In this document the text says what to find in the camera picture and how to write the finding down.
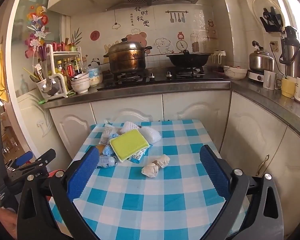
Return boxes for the white cup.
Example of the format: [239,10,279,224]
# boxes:
[263,70,276,90]

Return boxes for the white foam fruit net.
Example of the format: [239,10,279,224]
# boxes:
[120,121,141,133]
[139,126,162,145]

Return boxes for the flower wall sticker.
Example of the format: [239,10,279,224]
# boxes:
[24,5,52,58]

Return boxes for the steel kettle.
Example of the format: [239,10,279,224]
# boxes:
[248,40,275,72]

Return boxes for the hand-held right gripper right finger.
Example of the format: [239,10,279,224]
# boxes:
[199,144,283,240]

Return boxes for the black gas stove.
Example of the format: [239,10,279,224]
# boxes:
[97,69,224,92]

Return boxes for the white hot plate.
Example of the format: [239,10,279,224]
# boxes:
[247,70,265,82]

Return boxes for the black knife rack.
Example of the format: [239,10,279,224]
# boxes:
[259,7,284,33]

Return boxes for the white patterned bowl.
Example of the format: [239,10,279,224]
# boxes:
[223,65,248,80]

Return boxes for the black wok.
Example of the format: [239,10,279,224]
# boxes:
[166,50,214,68]

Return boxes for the blue white checked tablecloth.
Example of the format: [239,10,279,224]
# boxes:
[49,119,250,240]

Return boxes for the blue dotted cleaning cloth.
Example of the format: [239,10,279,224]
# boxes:
[102,134,121,157]

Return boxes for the white plastic stand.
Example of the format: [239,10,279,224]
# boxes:
[212,50,226,64]

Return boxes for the crumpled white paper wad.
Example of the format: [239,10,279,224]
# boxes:
[153,154,171,168]
[141,162,161,178]

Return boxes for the steel pump thermos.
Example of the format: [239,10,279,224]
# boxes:
[280,26,300,78]

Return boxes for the glass pot lid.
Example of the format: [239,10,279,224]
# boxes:
[252,0,285,34]

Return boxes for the blue cartoon container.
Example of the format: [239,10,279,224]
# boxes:
[88,67,103,87]

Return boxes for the yellow cup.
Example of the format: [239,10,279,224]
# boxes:
[281,76,296,98]

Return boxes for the bundle of wooden chopsticks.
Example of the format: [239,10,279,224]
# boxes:
[24,64,44,82]

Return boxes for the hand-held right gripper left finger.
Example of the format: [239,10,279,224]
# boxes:
[17,146,108,240]

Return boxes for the yellow hanging cloth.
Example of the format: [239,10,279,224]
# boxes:
[0,47,10,103]

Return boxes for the steel ladle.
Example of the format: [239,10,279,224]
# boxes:
[41,55,59,96]

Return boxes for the row of seasoning bottles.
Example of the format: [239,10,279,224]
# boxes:
[55,56,84,80]

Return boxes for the large white bowl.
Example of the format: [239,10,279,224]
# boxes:
[70,80,91,94]

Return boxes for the yellow green sponge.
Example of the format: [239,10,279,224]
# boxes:
[109,129,151,162]

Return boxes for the white spice rack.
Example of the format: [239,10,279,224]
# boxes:
[46,44,87,98]

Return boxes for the steel steamer pot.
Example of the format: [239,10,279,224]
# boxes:
[104,37,153,75]

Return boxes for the row of colourful small jars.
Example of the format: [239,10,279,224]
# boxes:
[51,39,78,53]

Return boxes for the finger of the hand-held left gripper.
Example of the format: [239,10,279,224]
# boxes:
[7,149,57,180]
[5,151,34,171]

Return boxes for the clear plastic bottle blue label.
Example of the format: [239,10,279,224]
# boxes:
[97,155,118,170]

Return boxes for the white printed wrapper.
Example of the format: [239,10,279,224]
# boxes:
[100,124,123,144]

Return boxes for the white blue wipes packet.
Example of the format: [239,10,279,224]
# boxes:
[129,146,150,165]

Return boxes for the maroon handled kitchen scissors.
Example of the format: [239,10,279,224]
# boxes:
[39,44,47,62]

